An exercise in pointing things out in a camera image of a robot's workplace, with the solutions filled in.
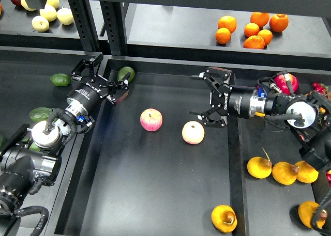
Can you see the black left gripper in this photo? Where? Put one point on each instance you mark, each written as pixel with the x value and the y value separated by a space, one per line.
pixel 92 90

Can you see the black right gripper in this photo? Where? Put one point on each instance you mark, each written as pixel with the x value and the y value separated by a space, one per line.
pixel 225 99

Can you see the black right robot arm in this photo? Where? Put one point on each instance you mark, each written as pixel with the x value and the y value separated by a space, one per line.
pixel 278 100

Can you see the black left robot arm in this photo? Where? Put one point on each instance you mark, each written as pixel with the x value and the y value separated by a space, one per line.
pixel 31 158

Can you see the green avocado at tray corner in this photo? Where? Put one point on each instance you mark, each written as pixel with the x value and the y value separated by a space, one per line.
pixel 122 73

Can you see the green avocado upper left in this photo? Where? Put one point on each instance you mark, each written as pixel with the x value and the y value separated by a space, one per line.
pixel 60 79

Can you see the green avocado left bin top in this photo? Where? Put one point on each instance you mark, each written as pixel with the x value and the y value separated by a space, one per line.
pixel 39 114

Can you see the green avocado bin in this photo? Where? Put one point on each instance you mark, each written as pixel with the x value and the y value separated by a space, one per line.
pixel 39 114
pixel 34 147

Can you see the yellow pear bin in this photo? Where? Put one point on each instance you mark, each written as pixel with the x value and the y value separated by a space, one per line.
pixel 260 167
pixel 285 173
pixel 306 173

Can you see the green avocado left bin lower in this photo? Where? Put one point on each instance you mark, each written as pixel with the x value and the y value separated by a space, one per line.
pixel 34 147

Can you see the yellow pear in tray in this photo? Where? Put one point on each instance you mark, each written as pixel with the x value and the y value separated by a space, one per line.
pixel 223 218

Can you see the dark avocado left edge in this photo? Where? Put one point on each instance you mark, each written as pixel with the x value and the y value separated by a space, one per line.
pixel 2 141

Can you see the yellow pear bottom right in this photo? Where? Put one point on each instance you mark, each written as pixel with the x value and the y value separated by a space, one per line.
pixel 306 211

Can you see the black shelf upright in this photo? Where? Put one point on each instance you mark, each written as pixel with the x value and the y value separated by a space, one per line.
pixel 101 26

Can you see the pale yellow pink apple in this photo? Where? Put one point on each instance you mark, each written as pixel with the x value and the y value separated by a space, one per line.
pixel 193 132

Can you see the pink red apple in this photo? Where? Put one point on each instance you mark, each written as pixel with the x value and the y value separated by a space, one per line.
pixel 151 119

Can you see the orange lower left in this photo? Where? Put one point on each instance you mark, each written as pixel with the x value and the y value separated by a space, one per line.
pixel 222 35

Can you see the red apple right bin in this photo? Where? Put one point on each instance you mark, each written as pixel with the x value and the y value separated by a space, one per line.
pixel 287 83

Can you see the orange front bottom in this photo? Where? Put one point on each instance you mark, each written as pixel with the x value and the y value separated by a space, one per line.
pixel 254 42

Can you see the small orange middle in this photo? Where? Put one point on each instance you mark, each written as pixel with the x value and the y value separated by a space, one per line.
pixel 251 29

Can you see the orange top left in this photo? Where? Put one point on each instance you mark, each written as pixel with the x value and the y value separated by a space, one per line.
pixel 228 22

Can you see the orange right middle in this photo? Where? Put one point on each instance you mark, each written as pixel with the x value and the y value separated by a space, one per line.
pixel 267 36

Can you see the pale yellow apple front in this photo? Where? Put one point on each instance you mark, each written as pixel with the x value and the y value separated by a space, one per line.
pixel 40 24

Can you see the pale yellow apple middle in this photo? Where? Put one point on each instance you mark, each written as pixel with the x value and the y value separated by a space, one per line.
pixel 49 13

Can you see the pale yellow apple back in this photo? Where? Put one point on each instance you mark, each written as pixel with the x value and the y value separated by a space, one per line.
pixel 53 3

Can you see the orange top middle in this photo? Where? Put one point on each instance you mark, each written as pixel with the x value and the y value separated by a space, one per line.
pixel 260 18

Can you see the black centre tray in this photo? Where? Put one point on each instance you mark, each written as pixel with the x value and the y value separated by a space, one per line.
pixel 153 183

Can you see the orange top right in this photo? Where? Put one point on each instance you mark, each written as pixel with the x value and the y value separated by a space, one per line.
pixel 278 22

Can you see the cherry tomato vine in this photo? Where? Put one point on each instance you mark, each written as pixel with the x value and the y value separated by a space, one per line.
pixel 320 87

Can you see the pale yellow apple slice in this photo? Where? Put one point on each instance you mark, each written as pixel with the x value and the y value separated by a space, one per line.
pixel 25 6

